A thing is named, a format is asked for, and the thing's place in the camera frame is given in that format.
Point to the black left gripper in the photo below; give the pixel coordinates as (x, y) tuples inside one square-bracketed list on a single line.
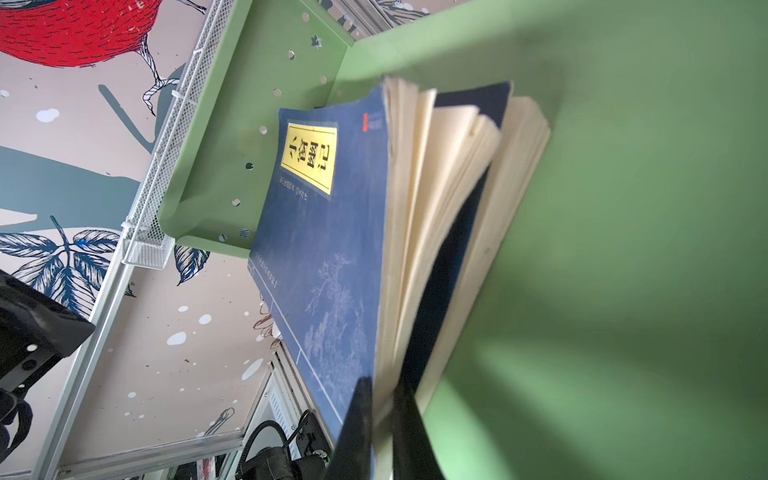
[(36, 333)]

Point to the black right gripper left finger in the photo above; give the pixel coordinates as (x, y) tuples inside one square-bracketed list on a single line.
[(352, 457)]

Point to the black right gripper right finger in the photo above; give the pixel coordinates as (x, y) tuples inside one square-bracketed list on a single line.
[(413, 456)]

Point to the blue book with yellow label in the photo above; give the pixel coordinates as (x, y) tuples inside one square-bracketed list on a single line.
[(475, 235)]

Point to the dark blue book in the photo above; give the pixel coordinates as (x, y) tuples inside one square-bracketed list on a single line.
[(365, 227)]

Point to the green wooden shelf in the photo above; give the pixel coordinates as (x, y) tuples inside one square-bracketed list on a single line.
[(622, 329)]

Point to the white wire mesh basket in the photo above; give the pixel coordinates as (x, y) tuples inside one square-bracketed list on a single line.
[(144, 243)]

